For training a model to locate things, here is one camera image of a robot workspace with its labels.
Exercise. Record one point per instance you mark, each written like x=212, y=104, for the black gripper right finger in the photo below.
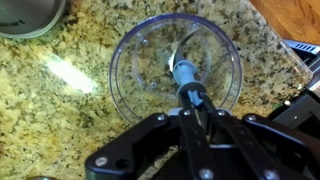
x=266, y=143

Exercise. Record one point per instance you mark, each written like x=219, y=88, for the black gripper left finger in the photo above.
x=160, y=146

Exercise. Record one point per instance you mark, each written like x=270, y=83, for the blue hub processor blade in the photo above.
x=183, y=71

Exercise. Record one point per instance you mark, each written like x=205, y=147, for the grey metallic food processor lid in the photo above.
x=23, y=16

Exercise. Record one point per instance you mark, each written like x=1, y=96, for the clear plastic processor chamber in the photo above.
x=133, y=76

